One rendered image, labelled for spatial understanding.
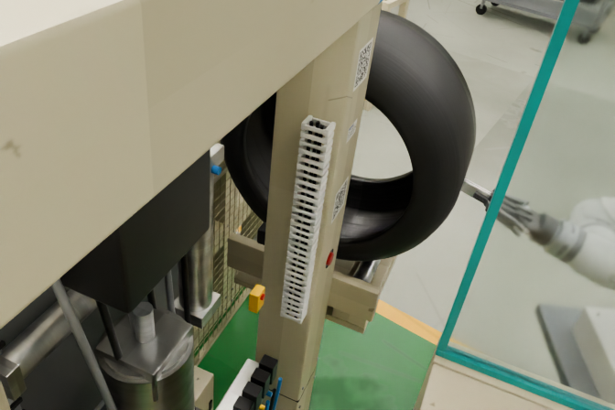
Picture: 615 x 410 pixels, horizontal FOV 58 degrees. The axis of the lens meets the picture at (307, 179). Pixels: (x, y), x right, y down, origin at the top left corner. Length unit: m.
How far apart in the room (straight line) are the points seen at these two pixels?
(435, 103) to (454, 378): 0.57
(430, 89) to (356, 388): 1.45
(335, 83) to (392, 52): 0.25
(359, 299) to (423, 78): 0.54
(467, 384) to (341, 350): 1.64
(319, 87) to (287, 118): 0.09
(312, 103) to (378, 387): 1.58
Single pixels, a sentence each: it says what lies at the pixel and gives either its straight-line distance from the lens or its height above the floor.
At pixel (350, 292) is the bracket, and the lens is 1.35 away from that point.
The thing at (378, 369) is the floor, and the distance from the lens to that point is 2.40.
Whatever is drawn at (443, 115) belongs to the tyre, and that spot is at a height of 1.37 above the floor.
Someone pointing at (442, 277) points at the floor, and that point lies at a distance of 2.85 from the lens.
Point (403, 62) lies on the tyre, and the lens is 1.15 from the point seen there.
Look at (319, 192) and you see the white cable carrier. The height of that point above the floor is 1.30.
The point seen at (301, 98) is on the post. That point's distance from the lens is 0.96.
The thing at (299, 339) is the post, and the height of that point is 0.85.
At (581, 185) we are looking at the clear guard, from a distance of 0.63.
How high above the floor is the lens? 1.88
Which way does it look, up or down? 35 degrees down
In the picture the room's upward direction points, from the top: 7 degrees clockwise
